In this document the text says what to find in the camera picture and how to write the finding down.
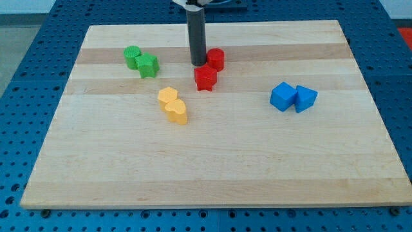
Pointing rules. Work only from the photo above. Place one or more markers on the yellow heart block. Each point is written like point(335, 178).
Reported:
point(176, 111)

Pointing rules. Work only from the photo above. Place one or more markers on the green cylinder block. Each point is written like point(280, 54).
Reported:
point(130, 53)

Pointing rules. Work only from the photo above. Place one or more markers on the light wooden board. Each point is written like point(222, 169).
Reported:
point(110, 146)

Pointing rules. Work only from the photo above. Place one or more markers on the green star block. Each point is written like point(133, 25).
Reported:
point(147, 65)

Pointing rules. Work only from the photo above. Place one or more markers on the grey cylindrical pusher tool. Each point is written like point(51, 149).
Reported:
point(196, 34)

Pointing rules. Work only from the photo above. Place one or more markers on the red star block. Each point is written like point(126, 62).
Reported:
point(205, 77)

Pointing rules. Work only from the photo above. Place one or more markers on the blue cube block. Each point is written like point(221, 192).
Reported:
point(283, 96)

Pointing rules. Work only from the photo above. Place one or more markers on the blue angled block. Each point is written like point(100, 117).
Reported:
point(305, 98)

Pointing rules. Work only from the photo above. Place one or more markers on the red cylinder block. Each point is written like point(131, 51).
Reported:
point(216, 59)

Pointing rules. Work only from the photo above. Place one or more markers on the yellow hexagon block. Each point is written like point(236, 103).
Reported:
point(166, 95)

